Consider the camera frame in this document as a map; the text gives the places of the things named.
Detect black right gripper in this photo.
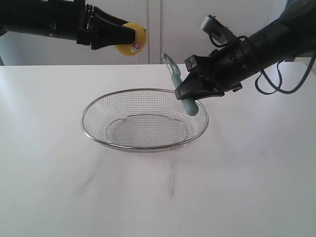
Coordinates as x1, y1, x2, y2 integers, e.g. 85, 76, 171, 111
175, 40, 249, 100

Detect white cabinet doors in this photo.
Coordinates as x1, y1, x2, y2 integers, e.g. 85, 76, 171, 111
0, 0, 286, 66

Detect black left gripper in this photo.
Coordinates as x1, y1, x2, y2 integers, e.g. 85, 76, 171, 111
76, 3, 146, 49

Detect oval wire mesh basket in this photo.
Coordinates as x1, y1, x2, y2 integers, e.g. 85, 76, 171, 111
81, 88, 209, 153

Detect teal handled vegetable peeler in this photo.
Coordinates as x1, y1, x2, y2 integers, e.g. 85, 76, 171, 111
161, 53, 199, 117

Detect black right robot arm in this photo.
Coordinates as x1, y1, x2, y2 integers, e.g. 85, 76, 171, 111
175, 0, 316, 100

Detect yellow lemon with sticker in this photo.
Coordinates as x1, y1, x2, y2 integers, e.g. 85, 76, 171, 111
115, 22, 147, 56

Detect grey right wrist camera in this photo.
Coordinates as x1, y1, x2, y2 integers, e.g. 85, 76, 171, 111
200, 15, 238, 48

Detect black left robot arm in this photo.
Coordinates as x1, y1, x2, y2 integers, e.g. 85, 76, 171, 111
0, 0, 147, 55

